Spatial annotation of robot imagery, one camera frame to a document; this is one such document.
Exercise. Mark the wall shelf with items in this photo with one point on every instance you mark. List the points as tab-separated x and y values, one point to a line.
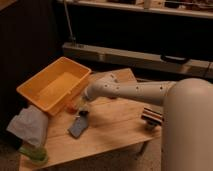
139	8

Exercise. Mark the red apple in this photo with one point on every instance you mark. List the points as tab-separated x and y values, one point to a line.
71	108

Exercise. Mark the grey folded cloth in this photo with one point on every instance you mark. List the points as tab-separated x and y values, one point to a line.
30	125

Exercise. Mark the green plastic object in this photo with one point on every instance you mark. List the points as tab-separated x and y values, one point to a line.
37	156

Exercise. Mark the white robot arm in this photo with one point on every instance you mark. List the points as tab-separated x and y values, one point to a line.
187	128

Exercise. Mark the wooden low table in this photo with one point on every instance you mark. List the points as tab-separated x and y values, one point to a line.
113	124

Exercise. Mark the blue sponge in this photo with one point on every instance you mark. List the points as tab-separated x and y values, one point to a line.
79	125

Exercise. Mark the metal pole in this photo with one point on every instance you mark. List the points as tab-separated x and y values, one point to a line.
71	36

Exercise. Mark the yellow plastic bin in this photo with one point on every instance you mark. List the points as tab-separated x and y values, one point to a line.
51	88

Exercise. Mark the striped brush block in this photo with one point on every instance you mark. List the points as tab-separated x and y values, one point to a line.
152	118

